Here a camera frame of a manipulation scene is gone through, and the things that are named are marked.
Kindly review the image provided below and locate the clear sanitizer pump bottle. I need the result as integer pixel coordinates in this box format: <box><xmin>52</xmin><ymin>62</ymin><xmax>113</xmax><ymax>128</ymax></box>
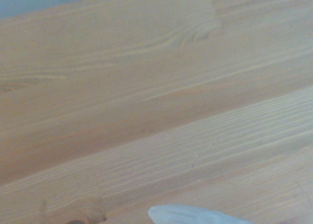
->
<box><xmin>148</xmin><ymin>204</ymin><xmax>256</xmax><ymax>224</ymax></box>

